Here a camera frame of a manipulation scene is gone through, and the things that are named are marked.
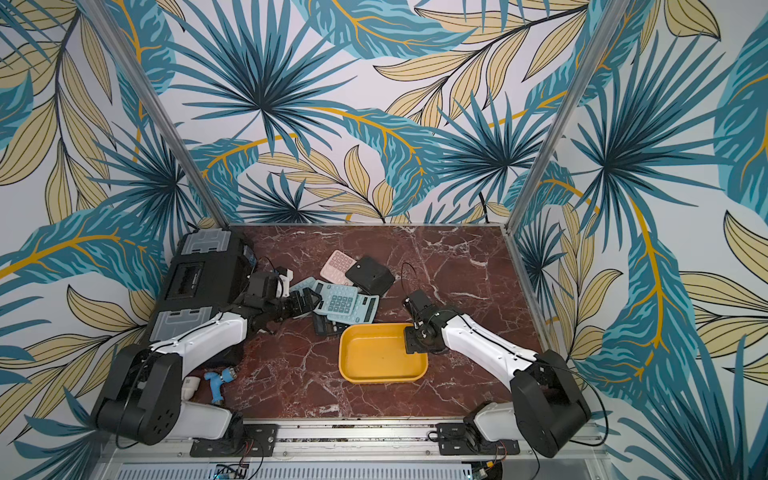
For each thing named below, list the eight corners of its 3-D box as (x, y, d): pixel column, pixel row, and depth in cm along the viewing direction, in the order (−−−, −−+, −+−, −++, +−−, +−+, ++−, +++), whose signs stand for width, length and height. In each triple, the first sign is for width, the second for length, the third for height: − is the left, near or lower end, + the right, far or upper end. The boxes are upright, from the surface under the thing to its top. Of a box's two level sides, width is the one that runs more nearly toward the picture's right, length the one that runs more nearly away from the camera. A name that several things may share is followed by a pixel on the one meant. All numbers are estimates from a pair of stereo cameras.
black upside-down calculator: (345, 278, 106) (344, 271, 103) (368, 260, 111) (367, 253, 108) (373, 302, 100) (373, 295, 97) (396, 282, 106) (396, 275, 102)
